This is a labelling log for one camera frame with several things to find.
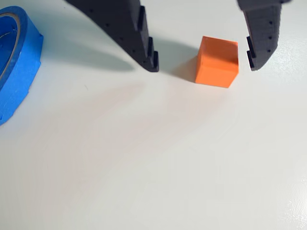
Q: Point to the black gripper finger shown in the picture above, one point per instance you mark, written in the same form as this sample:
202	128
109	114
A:
124	31
263	28

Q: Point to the blue tape roll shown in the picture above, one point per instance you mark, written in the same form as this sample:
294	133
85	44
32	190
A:
21	72

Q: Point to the orange cube block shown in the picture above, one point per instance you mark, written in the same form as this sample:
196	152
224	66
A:
216	64

